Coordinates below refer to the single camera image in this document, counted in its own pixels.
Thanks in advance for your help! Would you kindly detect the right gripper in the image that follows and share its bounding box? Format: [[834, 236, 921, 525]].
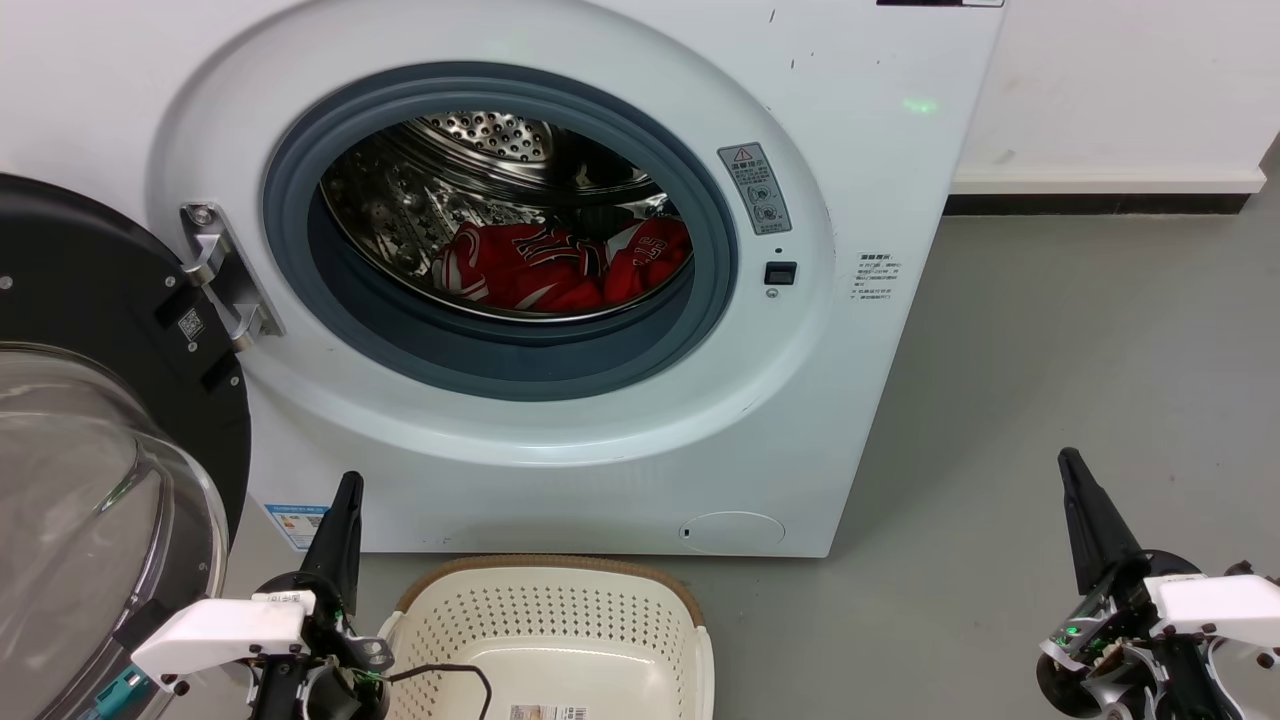
[[1035, 447, 1231, 720]]

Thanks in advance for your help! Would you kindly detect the round drain filter cover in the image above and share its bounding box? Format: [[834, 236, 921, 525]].
[[678, 511, 787, 557]]

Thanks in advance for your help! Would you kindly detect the blue energy label sticker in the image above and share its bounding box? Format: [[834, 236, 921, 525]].
[[264, 503, 331, 553]]

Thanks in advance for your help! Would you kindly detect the metal door hinge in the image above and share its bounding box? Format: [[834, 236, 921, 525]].
[[180, 202, 284, 353]]

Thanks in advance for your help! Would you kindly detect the grey warning sticker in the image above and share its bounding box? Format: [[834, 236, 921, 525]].
[[717, 142, 793, 237]]

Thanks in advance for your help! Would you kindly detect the red and white jersey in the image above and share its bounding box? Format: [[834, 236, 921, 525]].
[[432, 218, 693, 315]]

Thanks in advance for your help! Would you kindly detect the grey rubber door gasket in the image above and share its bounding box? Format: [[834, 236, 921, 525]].
[[262, 62, 741, 403]]

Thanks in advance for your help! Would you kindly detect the small text label sticker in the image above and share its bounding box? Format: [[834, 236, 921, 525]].
[[850, 252, 901, 305]]

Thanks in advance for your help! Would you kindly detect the stainless steel washing machine drum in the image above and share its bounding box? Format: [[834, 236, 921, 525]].
[[320, 110, 693, 323]]

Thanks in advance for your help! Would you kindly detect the white front-load washing machine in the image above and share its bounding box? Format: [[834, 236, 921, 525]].
[[0, 0, 1006, 559]]

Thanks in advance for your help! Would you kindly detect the thin black cable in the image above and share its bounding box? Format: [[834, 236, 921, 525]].
[[385, 663, 494, 720]]

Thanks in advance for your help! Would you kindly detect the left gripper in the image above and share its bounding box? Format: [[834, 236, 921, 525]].
[[250, 472, 393, 720]]

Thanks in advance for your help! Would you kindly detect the black washer door with glass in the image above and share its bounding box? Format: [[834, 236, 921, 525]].
[[0, 172, 253, 720]]

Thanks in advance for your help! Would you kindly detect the cream perforated laundry basket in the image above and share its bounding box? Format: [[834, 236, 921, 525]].
[[378, 555, 715, 720]]

